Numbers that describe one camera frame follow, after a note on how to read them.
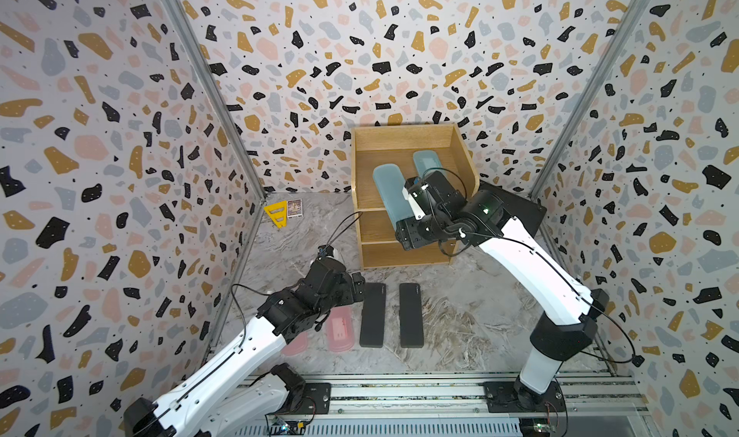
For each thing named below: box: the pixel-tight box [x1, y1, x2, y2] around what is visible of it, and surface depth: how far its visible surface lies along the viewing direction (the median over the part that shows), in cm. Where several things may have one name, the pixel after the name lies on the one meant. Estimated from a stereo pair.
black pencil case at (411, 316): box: [399, 282, 425, 349], surface depth 89 cm
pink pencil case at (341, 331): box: [327, 306, 355, 353], surface depth 85 cm
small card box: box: [286, 198, 304, 219], surface depth 119 cm
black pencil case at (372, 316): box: [359, 282, 387, 349], surface depth 87 cm
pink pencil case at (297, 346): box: [280, 332, 309, 357], surface depth 83 cm
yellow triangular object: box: [263, 200, 288, 229], surface depth 116 cm
